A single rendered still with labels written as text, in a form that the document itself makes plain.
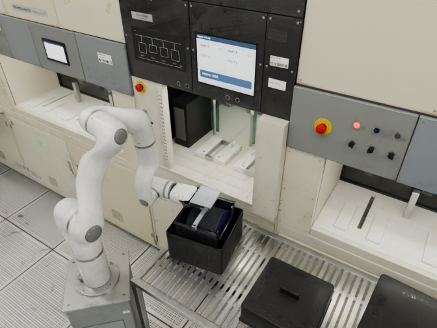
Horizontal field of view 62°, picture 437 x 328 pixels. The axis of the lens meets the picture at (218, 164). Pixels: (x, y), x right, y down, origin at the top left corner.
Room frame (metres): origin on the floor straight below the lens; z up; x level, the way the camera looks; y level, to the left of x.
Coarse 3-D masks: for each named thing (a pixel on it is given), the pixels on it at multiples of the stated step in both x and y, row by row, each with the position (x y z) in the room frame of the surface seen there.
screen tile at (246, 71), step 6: (228, 48) 1.45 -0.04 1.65; (228, 54) 1.45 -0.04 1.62; (234, 54) 1.44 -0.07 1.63; (240, 54) 1.42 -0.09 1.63; (252, 54) 1.39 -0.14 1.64; (240, 60) 1.42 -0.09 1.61; (246, 60) 1.40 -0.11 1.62; (252, 60) 1.39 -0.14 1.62; (228, 66) 1.45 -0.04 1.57; (234, 66) 1.43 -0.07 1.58; (240, 66) 1.42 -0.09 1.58; (246, 66) 1.40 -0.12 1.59; (228, 72) 1.45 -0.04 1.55; (234, 72) 1.43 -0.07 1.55; (240, 72) 1.42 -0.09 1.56; (246, 72) 1.40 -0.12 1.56
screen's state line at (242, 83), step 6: (204, 72) 1.52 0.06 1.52; (210, 72) 1.50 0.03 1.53; (210, 78) 1.50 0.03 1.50; (216, 78) 1.48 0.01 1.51; (222, 78) 1.47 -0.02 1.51; (228, 78) 1.45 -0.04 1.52; (234, 78) 1.43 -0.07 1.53; (234, 84) 1.43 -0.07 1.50; (240, 84) 1.42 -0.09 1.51; (246, 84) 1.40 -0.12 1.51
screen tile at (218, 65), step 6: (204, 42) 1.51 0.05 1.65; (204, 48) 1.51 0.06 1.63; (210, 48) 1.50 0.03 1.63; (216, 48) 1.48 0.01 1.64; (222, 48) 1.47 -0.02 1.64; (216, 54) 1.48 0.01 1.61; (222, 54) 1.47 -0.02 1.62; (204, 60) 1.52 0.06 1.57; (210, 60) 1.50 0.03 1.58; (222, 60) 1.47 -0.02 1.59; (204, 66) 1.52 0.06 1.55; (210, 66) 1.50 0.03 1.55; (216, 66) 1.48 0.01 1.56; (222, 66) 1.47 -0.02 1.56
